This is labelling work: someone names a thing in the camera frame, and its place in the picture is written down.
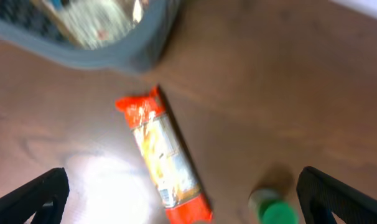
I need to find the grey plastic slotted basket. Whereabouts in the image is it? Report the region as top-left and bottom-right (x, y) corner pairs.
(0, 0), (182, 74)

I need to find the green lid spice jar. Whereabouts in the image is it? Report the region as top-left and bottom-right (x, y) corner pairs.
(248, 188), (299, 224)

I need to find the gold foil food bag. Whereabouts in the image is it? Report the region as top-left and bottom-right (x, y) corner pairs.
(30, 0), (149, 50)

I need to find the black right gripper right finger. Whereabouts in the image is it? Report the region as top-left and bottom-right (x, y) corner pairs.
(296, 166), (377, 224)

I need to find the orange spaghetti packet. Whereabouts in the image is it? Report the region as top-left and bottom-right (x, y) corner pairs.
(116, 87), (213, 224)

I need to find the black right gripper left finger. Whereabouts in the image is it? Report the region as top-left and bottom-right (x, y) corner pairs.
(0, 167), (70, 224)

